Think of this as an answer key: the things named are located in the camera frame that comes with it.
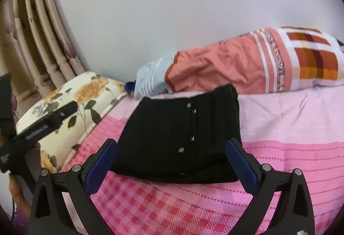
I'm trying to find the black pants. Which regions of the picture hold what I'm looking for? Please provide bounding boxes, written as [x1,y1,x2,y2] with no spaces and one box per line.
[110,84,244,184]

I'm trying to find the pink checked bedsheet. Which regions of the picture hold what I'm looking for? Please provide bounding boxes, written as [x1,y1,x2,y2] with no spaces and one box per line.
[60,84,344,235]

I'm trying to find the small blue cloth piece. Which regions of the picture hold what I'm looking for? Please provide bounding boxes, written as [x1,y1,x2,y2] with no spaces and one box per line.
[124,81,136,97]

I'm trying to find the person's left forearm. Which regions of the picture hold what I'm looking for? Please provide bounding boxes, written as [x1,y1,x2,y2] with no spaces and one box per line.
[9,170,31,215]

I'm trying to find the purple cloth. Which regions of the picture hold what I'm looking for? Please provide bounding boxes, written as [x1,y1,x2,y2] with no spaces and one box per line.
[12,211,31,231]

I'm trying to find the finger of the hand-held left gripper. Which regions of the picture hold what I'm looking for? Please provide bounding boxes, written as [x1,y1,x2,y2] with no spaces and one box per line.
[51,101,78,127]

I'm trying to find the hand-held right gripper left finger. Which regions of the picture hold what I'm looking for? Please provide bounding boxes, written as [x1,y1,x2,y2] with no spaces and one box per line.
[29,139,118,235]

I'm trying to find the beige patterned curtain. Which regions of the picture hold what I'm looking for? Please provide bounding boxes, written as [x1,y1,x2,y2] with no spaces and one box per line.
[0,0,86,128]

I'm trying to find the salmon plaid rolled quilt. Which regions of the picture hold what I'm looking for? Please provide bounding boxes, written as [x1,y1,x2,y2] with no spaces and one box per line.
[133,26,344,100]

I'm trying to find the floral pillow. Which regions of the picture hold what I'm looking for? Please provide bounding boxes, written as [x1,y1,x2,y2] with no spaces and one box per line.
[15,72,128,174]

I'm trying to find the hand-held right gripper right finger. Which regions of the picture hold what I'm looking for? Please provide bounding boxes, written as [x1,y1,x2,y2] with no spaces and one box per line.
[225,138,315,235]

